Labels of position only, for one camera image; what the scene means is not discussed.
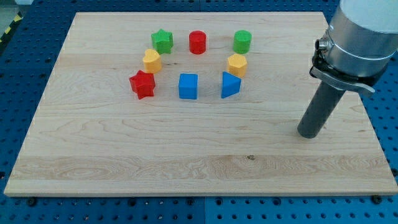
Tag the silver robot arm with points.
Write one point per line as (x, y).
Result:
(352, 55)

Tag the blue cube block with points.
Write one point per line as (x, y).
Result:
(188, 86)

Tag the green cylinder block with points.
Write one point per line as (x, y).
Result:
(242, 41)

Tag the yellow hexagon block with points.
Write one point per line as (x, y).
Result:
(237, 65)

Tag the wooden board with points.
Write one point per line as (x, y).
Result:
(92, 137)

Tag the blue triangle block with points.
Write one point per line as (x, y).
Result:
(231, 84)

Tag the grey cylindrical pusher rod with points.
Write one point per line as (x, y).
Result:
(320, 108)

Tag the yellow heart block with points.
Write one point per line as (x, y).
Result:
(152, 61)

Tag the red star block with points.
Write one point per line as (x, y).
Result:
(142, 84)

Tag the green star block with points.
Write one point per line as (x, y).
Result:
(162, 41)

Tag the red cylinder block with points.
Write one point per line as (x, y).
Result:
(197, 42)

